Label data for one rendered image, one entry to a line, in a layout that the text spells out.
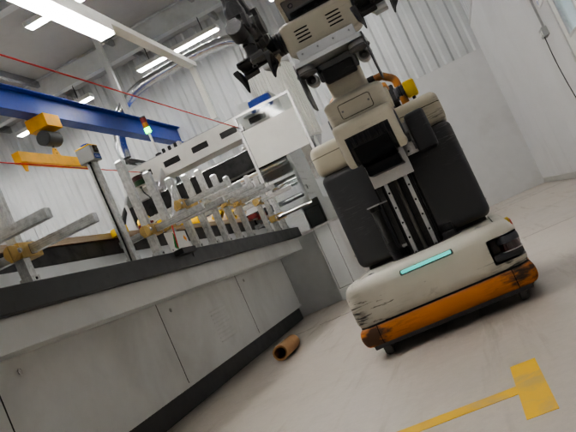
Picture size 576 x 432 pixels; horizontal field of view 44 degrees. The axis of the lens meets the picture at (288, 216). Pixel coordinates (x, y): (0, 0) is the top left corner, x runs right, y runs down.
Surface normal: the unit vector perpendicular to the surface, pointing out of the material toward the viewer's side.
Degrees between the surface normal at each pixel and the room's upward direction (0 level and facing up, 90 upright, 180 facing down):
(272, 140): 90
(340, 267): 90
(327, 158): 90
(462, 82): 90
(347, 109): 98
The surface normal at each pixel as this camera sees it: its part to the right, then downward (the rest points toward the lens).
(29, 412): 0.88, -0.41
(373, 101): -0.18, 0.16
